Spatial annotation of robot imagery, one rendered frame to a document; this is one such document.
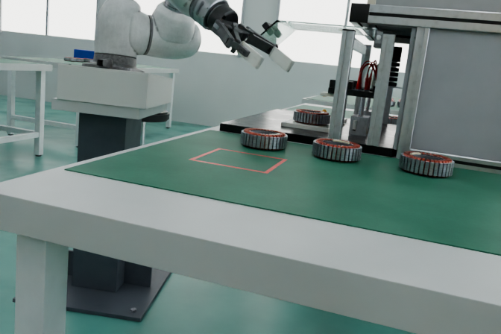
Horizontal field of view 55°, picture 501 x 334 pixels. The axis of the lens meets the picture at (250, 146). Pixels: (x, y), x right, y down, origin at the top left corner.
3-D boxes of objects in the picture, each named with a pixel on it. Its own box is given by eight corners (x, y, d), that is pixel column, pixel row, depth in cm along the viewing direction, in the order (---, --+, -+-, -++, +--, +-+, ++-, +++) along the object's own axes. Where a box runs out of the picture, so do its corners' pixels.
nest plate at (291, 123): (280, 125, 144) (281, 121, 143) (291, 121, 158) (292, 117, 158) (331, 133, 139) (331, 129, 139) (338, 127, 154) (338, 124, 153)
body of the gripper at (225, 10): (221, 31, 127) (244, 51, 123) (200, 27, 120) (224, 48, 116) (235, 6, 124) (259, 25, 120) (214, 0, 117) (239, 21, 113)
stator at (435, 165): (461, 176, 106) (464, 159, 106) (435, 180, 99) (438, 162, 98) (414, 165, 114) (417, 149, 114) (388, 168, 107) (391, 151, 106)
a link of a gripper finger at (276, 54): (268, 56, 122) (269, 56, 122) (287, 71, 119) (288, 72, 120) (273, 45, 121) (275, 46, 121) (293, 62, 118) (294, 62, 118)
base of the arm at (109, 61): (74, 65, 171) (76, 49, 170) (101, 70, 193) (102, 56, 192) (124, 71, 169) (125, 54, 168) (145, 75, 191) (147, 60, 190)
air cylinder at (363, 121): (347, 133, 142) (350, 115, 141) (350, 131, 149) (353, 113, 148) (365, 136, 140) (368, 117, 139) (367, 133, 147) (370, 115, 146)
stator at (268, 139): (230, 144, 116) (232, 128, 115) (256, 140, 125) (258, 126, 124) (270, 153, 110) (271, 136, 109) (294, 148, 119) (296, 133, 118)
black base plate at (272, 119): (219, 130, 136) (220, 122, 136) (276, 114, 197) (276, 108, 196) (391, 156, 123) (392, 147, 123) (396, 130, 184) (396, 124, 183)
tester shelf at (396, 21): (348, 21, 120) (351, 2, 119) (368, 40, 184) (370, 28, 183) (549, 37, 107) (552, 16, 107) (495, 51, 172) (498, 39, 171)
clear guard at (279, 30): (254, 40, 134) (256, 18, 133) (276, 45, 157) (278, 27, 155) (375, 51, 125) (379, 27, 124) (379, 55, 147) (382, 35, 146)
